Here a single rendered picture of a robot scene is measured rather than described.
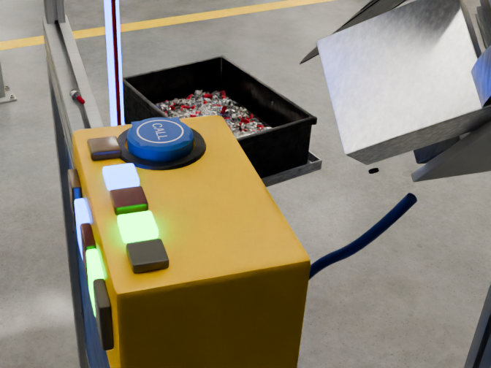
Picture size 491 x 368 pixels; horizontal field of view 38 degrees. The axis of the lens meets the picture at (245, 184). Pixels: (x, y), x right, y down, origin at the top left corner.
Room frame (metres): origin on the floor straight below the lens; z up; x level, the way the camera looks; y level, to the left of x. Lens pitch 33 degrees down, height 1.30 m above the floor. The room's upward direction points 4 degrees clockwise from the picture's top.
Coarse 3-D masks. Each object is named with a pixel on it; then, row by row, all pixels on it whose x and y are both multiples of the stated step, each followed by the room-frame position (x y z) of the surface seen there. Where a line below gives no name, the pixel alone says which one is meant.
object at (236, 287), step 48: (96, 192) 0.32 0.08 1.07; (144, 192) 0.33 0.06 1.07; (192, 192) 0.33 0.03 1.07; (240, 192) 0.33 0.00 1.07; (96, 240) 0.29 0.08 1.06; (144, 240) 0.28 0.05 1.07; (192, 240) 0.29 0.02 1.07; (240, 240) 0.29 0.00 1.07; (288, 240) 0.29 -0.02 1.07; (144, 288) 0.25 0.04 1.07; (192, 288) 0.26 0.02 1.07; (240, 288) 0.27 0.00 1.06; (288, 288) 0.27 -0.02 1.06; (144, 336) 0.25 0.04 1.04; (192, 336) 0.26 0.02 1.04; (240, 336) 0.27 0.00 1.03; (288, 336) 0.28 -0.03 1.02
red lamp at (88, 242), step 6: (84, 228) 0.31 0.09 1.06; (90, 228) 0.31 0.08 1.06; (84, 234) 0.31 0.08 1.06; (90, 234) 0.31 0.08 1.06; (84, 240) 0.30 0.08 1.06; (90, 240) 0.30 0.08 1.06; (84, 246) 0.30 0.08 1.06; (90, 246) 0.30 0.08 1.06; (84, 252) 0.30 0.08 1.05; (84, 258) 0.30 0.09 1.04; (84, 264) 0.31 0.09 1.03
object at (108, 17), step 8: (104, 0) 0.62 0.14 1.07; (104, 8) 0.62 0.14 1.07; (112, 32) 0.61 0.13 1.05; (112, 40) 0.61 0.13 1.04; (112, 48) 0.61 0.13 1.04; (112, 56) 0.61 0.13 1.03; (112, 64) 0.61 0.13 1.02; (112, 72) 0.61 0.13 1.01; (112, 80) 0.61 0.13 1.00; (112, 88) 0.61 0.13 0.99; (112, 96) 0.61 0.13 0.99; (112, 104) 0.61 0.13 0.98; (112, 112) 0.61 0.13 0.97; (112, 120) 0.62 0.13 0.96
